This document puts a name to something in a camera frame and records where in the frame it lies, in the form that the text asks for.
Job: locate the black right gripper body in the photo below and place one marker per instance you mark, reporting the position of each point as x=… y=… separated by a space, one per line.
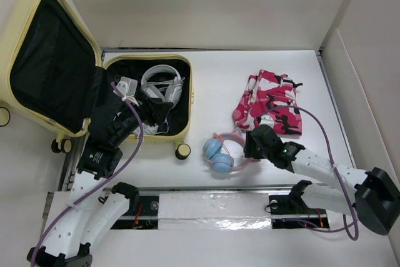
x=252 y=150

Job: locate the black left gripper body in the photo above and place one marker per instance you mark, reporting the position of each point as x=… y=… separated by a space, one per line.
x=130 y=122

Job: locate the white grey headphones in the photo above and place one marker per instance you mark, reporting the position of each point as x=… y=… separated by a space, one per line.
x=167 y=91

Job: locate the blue pink cat headphones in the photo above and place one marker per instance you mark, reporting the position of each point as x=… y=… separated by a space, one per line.
x=216 y=153

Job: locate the pink camouflage shorts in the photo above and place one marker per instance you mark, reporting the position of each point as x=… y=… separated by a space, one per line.
x=268 y=93

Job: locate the white towel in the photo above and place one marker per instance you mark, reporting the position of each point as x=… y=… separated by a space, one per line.
x=152 y=130

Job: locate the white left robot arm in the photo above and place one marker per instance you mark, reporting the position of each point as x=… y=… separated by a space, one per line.
x=68 y=240

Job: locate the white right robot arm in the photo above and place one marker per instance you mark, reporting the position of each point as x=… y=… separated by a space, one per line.
x=370 y=196

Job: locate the yellow open suitcase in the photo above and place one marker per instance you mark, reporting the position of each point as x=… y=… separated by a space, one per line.
x=53 y=72

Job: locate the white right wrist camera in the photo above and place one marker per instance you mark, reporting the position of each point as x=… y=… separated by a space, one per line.
x=267 y=120

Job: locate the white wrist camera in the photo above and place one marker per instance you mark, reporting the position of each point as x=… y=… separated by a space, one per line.
x=267 y=120
x=126 y=87

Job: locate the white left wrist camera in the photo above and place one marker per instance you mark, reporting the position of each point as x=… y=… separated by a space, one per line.
x=126 y=87

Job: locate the metal base rail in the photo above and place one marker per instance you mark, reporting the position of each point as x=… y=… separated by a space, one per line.
x=219 y=210

